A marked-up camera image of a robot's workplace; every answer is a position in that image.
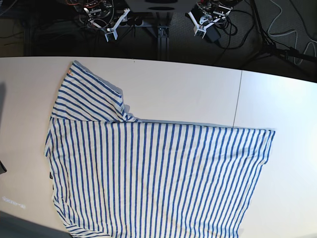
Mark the black power adapter brick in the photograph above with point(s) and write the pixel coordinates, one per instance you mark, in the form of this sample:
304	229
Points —
212	34

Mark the black power strip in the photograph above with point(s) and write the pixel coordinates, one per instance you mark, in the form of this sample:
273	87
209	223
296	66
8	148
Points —
132	22

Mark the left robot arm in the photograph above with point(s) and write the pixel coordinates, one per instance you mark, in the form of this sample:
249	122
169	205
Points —
215	11

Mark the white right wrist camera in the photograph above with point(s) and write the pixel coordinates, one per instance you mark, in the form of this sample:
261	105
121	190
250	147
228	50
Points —
111	33

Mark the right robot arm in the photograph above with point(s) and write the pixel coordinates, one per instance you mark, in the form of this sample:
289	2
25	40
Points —
95	14

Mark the dark object at left edge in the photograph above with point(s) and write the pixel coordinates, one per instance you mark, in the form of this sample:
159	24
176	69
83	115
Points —
2	168

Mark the blue white striped T-shirt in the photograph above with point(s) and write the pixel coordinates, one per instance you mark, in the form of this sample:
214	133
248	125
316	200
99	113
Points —
115	176

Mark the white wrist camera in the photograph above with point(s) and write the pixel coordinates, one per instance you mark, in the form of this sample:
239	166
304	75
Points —
111	33
199	31

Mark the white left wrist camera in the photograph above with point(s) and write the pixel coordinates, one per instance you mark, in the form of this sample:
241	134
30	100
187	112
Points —
199	31

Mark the black tripod stand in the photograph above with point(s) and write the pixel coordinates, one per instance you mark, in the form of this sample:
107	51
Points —
269	45

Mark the aluminium frame post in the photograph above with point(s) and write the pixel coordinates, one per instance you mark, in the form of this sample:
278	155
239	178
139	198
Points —
163	22

